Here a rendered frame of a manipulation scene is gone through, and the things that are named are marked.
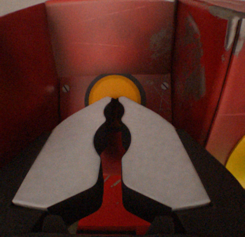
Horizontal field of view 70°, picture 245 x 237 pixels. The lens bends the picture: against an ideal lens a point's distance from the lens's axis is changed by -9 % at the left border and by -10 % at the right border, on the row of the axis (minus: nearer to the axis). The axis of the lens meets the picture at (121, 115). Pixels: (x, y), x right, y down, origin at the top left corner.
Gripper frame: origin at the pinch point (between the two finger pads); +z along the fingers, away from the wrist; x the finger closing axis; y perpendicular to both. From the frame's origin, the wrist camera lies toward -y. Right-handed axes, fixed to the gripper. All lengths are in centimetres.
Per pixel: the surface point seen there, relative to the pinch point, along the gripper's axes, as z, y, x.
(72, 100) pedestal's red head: 2.6, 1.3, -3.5
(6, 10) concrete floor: 74, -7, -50
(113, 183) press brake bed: 10.9, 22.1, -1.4
